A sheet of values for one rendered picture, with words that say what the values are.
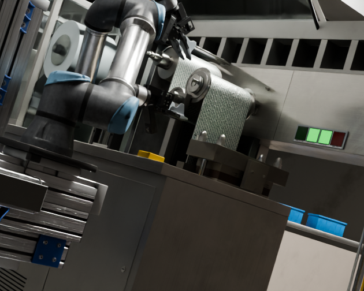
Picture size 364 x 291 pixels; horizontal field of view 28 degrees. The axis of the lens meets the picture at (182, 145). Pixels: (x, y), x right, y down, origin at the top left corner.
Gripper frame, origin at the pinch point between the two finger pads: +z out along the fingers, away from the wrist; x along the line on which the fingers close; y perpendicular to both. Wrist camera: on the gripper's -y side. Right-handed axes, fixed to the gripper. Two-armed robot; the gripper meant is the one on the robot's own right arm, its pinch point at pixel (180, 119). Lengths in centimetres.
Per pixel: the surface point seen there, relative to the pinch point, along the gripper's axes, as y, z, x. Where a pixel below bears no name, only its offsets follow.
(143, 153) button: -17.6, -18.9, -10.0
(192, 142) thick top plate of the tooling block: -7.3, 4.1, -6.0
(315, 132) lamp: 11, 40, -31
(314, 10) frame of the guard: 60, 38, -14
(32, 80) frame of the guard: 4, -13, 102
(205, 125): 1.7, 12.4, -0.3
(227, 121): 6.2, 22.4, -0.3
